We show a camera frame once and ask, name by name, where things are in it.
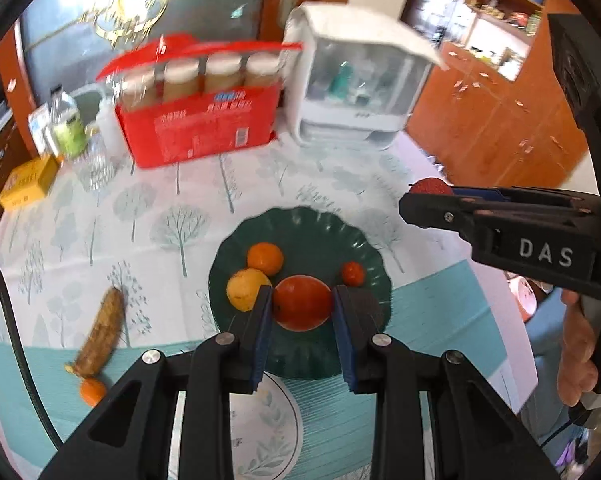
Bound dark green scalloped plate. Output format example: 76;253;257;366
208;206;393;380

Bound white squeeze bottle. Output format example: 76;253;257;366
75;84;126;158

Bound small mandarin orange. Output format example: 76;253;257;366
79;378;107;407

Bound yellow flat box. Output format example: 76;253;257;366
0;155;58;211

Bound small white blue box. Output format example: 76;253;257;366
28;105;51;153

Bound large mandarin orange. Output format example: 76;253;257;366
247;242;284;277

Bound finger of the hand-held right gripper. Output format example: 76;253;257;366
399;193;601;241
450;186;581;208

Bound person's right hand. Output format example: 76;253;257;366
555;290;601;406

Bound red cherry tomato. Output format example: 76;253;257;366
273;275;333;332
341;261;365;287

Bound black cable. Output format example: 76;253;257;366
0;242;64;448

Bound red paper cup package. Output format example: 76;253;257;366
96;32;303;168

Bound white bottle sterilizer cabinet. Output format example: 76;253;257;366
280;2;448;151

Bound wall shelf with items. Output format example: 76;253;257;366
463;0;551;81

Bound clear bottle green label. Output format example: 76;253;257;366
48;87;87;158

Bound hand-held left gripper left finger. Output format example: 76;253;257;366
38;284;274;480

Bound tree print tablecloth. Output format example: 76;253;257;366
0;125;538;480

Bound wooden floor cabinets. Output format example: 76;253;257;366
405;40;591;188

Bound browned banana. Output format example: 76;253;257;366
64;287;126;377

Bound round yellow fruit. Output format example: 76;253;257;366
226;268;272;312

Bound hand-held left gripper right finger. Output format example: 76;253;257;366
333;284;546;480

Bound clear glass tumbler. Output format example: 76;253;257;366
78;135;116;192

